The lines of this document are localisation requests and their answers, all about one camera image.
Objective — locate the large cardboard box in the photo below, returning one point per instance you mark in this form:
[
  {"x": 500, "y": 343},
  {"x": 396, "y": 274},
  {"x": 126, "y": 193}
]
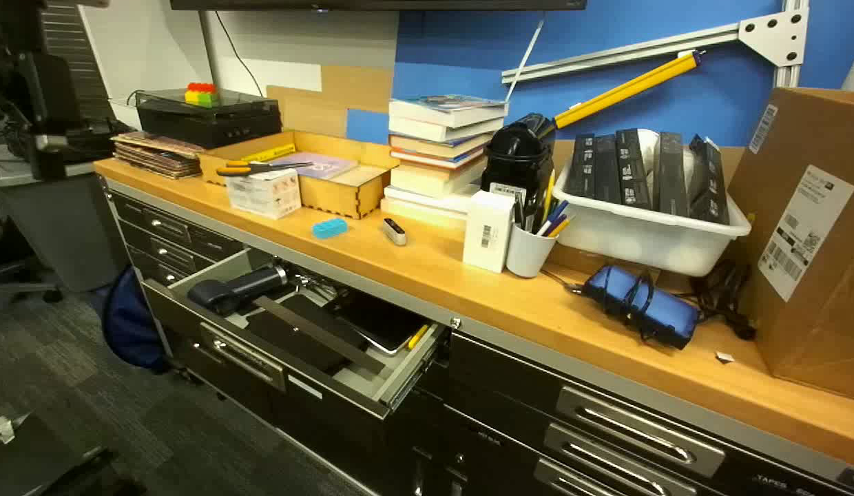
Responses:
[{"x": 813, "y": 248}]

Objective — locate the stack of books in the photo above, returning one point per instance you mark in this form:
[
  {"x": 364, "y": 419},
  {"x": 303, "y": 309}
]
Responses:
[{"x": 442, "y": 152}]

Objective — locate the small white printed carton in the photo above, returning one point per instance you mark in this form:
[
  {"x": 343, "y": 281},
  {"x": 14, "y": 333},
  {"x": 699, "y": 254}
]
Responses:
[{"x": 262, "y": 193}]

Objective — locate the blue black pouch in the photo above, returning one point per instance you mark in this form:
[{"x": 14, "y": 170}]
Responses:
[{"x": 642, "y": 306}]

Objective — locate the black tablet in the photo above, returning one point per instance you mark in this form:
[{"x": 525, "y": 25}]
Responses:
[{"x": 380, "y": 321}]

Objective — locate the black tool in drawer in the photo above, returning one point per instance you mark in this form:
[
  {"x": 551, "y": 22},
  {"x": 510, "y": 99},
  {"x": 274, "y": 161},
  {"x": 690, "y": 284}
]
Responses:
[{"x": 236, "y": 291}]

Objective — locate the open wooden box tray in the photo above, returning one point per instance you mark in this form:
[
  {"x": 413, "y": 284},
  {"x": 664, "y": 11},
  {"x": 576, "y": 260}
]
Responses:
[{"x": 347, "y": 189}]

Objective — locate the small silver black gadget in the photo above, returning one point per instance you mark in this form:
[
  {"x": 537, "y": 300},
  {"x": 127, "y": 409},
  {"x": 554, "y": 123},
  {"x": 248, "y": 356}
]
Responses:
[{"x": 396, "y": 232}]

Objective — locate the white pen cup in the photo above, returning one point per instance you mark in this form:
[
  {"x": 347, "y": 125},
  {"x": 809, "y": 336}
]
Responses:
[{"x": 528, "y": 251}]

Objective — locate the black drawer cabinet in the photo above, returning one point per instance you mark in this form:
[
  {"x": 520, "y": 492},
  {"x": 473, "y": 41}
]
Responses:
[{"x": 537, "y": 442}]

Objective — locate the black boxes row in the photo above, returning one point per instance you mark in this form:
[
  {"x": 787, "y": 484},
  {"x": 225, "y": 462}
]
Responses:
[{"x": 648, "y": 174}]

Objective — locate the colourful lego brick stack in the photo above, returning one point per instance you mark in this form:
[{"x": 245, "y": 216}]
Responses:
[{"x": 203, "y": 94}]

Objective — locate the crumpled white paper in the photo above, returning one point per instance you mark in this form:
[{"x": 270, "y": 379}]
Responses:
[{"x": 2, "y": 429}]

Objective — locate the white upright small box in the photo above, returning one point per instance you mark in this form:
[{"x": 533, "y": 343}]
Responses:
[{"x": 488, "y": 232}]

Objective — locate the blue backpack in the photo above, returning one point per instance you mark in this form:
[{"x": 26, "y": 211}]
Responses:
[{"x": 134, "y": 321}]

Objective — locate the open grey cabinet drawer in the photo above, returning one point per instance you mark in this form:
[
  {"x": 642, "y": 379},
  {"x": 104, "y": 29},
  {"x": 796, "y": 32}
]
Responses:
[{"x": 389, "y": 380}]

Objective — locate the stack of cardboard sheets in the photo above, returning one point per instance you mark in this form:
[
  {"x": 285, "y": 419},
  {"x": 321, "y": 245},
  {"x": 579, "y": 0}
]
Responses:
[{"x": 155, "y": 152}]

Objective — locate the white plastic bin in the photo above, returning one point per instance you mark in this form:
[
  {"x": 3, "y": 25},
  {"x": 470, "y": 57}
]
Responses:
[{"x": 648, "y": 237}]

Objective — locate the black office chair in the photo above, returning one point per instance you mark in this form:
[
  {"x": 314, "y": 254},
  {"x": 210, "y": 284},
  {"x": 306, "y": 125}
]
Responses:
[{"x": 31, "y": 120}]

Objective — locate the white metal bracket rail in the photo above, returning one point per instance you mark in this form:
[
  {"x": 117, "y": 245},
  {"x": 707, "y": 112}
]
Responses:
[{"x": 776, "y": 34}]

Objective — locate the bundle of pens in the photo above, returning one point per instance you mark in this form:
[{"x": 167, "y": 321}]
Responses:
[{"x": 548, "y": 216}]

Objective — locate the black boxy device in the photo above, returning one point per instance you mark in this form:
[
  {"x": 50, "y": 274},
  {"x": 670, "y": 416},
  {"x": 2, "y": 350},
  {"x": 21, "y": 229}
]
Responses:
[{"x": 520, "y": 152}]

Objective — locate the yellow black hand tool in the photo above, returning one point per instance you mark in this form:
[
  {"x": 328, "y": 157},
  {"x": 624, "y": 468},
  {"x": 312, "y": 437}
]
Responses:
[{"x": 252, "y": 161}]

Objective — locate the yellow pencil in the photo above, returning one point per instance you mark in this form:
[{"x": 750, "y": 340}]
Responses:
[{"x": 418, "y": 336}]

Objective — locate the yellow long bar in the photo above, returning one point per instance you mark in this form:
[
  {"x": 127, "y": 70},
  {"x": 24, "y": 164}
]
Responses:
[{"x": 630, "y": 88}]

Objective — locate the black wall monitor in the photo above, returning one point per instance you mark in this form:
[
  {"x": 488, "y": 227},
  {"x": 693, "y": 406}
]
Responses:
[{"x": 372, "y": 3}]

